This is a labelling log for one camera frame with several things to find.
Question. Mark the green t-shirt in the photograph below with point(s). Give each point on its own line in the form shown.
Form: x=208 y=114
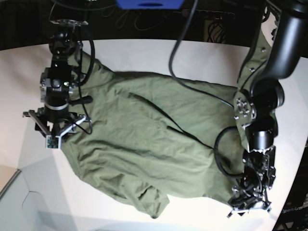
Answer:
x=153 y=138

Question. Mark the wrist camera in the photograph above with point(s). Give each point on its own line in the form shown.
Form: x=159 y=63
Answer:
x=53 y=142

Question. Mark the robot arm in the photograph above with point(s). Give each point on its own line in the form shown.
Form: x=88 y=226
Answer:
x=258 y=95
x=60 y=83

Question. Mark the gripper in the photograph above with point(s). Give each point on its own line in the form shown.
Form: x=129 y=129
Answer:
x=57 y=125
x=245 y=201

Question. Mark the blue box at top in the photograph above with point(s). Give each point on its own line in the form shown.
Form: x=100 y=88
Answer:
x=149 y=4

